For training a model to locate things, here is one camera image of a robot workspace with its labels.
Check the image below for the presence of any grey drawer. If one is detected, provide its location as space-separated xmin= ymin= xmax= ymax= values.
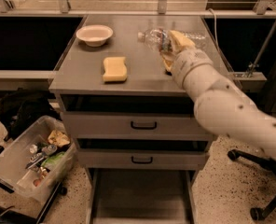
xmin=86 ymin=169 xmax=198 ymax=224
xmin=77 ymin=139 xmax=209 ymax=170
xmin=61 ymin=94 xmax=214 ymax=141

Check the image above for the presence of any white bowl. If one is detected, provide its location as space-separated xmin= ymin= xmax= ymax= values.
xmin=76 ymin=25 xmax=113 ymax=48

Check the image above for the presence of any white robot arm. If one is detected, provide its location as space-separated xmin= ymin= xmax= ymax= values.
xmin=161 ymin=30 xmax=276 ymax=160

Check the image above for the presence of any black backpack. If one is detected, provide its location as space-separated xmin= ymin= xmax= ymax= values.
xmin=0 ymin=90 xmax=61 ymax=141

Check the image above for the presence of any crumpled yellow snack bag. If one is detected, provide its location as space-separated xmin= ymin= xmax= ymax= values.
xmin=48 ymin=130 xmax=70 ymax=147

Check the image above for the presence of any clear plastic water bottle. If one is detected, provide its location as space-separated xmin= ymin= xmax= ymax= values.
xmin=137 ymin=28 xmax=206 ymax=52

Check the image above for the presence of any bottom grey drawer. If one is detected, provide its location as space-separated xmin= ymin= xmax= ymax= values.
xmin=86 ymin=169 xmax=198 ymax=224

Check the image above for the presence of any clear plastic storage bin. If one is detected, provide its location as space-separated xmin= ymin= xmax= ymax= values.
xmin=0 ymin=116 xmax=76 ymax=203

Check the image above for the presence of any top grey drawer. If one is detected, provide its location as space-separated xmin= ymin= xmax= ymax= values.
xmin=61 ymin=94 xmax=214 ymax=141

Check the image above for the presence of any middle grey drawer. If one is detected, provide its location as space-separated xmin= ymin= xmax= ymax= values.
xmin=77 ymin=139 xmax=209 ymax=170

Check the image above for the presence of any grey drawer cabinet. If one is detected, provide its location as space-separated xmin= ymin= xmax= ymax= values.
xmin=48 ymin=14 xmax=242 ymax=224

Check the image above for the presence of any metal diagonal rod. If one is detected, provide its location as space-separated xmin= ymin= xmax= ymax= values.
xmin=242 ymin=19 xmax=276 ymax=77

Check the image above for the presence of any yellow sponge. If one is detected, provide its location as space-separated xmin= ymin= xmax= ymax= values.
xmin=103 ymin=57 xmax=127 ymax=82

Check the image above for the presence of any green snack bag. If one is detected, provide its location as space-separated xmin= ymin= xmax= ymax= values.
xmin=41 ymin=152 xmax=64 ymax=171

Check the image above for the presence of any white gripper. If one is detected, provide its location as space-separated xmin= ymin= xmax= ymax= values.
xmin=161 ymin=30 xmax=213 ymax=88

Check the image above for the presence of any black office chair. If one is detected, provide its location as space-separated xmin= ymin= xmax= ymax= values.
xmin=227 ymin=44 xmax=276 ymax=222

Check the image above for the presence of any white cable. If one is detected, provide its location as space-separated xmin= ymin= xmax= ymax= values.
xmin=208 ymin=7 xmax=221 ymax=53

